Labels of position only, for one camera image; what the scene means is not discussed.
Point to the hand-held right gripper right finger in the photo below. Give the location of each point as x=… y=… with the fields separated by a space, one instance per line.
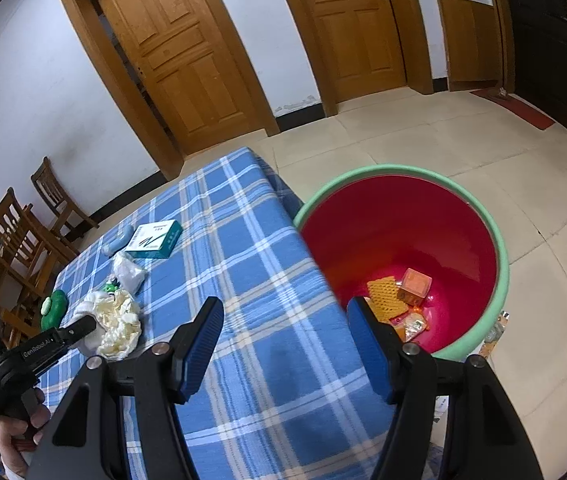
x=371 y=350

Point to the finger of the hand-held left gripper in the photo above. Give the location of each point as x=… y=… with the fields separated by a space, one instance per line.
x=78 y=331

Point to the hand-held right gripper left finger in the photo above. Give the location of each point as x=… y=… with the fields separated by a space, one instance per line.
x=201 y=350

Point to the white cloth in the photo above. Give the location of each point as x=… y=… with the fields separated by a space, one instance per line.
x=88 y=305

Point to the orange plastic bag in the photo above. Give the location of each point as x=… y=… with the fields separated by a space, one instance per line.
x=411 y=325

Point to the small green toy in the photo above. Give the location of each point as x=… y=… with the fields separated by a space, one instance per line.
x=109 y=287

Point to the yellow foam fruit net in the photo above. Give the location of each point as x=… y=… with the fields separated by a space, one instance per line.
x=383 y=295

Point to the white tissue packet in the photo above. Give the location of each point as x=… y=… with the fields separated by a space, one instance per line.
x=128 y=272

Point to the orange cardboard box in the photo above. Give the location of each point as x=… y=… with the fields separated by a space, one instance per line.
x=413 y=285

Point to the light blue plastic toy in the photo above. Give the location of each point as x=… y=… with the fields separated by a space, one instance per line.
x=116 y=245

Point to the teal and white box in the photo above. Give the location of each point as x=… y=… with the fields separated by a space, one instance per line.
x=153 y=240

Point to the red bin with green rim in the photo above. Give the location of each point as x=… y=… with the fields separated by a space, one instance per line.
x=413 y=220

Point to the person's left hand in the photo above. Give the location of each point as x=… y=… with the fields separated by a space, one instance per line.
x=15 y=447

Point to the green clover-shaped container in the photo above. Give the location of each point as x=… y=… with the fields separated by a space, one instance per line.
x=55 y=310

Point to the blue plaid tablecloth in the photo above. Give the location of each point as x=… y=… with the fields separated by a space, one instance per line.
x=253 y=260

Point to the large wooden chair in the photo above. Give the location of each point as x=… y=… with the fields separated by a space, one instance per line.
x=13 y=230

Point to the small wooden chair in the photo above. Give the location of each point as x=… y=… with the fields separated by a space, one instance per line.
x=55 y=195

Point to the red doormat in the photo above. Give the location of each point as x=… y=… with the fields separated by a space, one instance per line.
x=513 y=107

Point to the wooden panel door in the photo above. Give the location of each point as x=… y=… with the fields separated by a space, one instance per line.
x=178 y=60

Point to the black metal door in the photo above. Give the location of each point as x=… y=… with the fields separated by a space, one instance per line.
x=538 y=35

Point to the low wooden wall panel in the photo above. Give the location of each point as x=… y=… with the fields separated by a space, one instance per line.
x=468 y=40

